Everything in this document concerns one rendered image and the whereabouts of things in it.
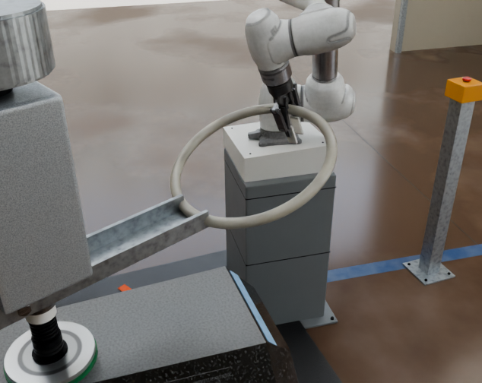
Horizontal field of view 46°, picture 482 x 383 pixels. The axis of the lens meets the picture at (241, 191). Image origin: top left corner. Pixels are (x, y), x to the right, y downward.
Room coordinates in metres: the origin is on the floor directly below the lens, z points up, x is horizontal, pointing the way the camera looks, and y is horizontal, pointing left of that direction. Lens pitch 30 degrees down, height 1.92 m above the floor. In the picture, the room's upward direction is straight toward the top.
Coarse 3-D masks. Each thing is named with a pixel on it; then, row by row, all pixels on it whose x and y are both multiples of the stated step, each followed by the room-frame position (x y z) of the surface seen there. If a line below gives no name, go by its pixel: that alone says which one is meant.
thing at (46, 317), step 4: (52, 308) 0.99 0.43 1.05; (48, 312) 0.97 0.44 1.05; (52, 312) 0.98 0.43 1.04; (28, 316) 0.96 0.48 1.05; (32, 316) 0.96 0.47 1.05; (36, 316) 0.96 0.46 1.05; (40, 316) 0.96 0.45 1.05; (44, 316) 0.96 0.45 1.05; (48, 316) 0.97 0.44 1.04; (52, 316) 0.98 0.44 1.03; (28, 320) 0.96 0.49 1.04; (32, 320) 0.96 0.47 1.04; (36, 320) 0.96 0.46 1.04; (40, 320) 0.96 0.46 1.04; (44, 320) 0.96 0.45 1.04; (48, 320) 0.97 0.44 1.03
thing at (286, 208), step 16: (240, 112) 1.64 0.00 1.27; (256, 112) 1.63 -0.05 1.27; (288, 112) 1.59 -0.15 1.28; (304, 112) 1.55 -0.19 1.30; (208, 128) 1.60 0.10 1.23; (320, 128) 1.47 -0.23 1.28; (192, 144) 1.55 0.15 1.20; (336, 144) 1.38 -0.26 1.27; (176, 160) 1.50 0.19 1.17; (176, 176) 1.43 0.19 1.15; (320, 176) 1.27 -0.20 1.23; (176, 192) 1.36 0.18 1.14; (304, 192) 1.23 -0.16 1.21; (192, 208) 1.29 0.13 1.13; (288, 208) 1.20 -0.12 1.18; (208, 224) 1.23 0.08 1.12; (224, 224) 1.20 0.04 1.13; (240, 224) 1.19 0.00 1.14; (256, 224) 1.19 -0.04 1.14
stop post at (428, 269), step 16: (448, 80) 2.48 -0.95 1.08; (448, 96) 2.46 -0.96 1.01; (464, 96) 2.38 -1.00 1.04; (480, 96) 2.42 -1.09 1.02; (448, 112) 2.47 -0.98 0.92; (464, 112) 2.41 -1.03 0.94; (448, 128) 2.45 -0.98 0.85; (464, 128) 2.42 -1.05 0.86; (448, 144) 2.44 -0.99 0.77; (464, 144) 2.43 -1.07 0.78; (448, 160) 2.42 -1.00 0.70; (448, 176) 2.41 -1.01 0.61; (448, 192) 2.41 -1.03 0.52; (432, 208) 2.46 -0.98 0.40; (448, 208) 2.42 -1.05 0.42; (432, 224) 2.44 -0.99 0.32; (448, 224) 2.43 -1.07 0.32; (432, 240) 2.42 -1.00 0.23; (432, 256) 2.41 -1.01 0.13; (416, 272) 2.43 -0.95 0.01; (432, 272) 2.42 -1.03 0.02; (448, 272) 2.42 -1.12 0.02
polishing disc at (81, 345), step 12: (60, 324) 1.09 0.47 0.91; (72, 324) 1.09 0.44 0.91; (24, 336) 1.05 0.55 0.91; (72, 336) 1.04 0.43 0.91; (84, 336) 1.04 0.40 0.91; (12, 348) 1.00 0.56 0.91; (24, 348) 1.00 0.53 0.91; (72, 348) 1.00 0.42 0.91; (84, 348) 1.00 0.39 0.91; (12, 360) 0.97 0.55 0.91; (24, 360) 0.97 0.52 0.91; (60, 360) 0.96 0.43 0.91; (72, 360) 0.96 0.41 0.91; (84, 360) 0.96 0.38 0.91; (12, 372) 0.93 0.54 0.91; (24, 372) 0.93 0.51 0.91; (36, 372) 0.93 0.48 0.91; (48, 372) 0.93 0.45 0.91; (60, 372) 0.93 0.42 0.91; (72, 372) 0.93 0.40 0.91
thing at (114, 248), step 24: (144, 216) 1.24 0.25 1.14; (168, 216) 1.29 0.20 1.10; (192, 216) 1.22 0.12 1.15; (96, 240) 1.15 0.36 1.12; (120, 240) 1.18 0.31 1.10; (144, 240) 1.12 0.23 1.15; (168, 240) 1.16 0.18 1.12; (96, 264) 1.03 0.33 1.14; (120, 264) 1.07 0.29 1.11; (72, 288) 0.99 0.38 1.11; (0, 312) 0.88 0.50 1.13; (24, 312) 0.91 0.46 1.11
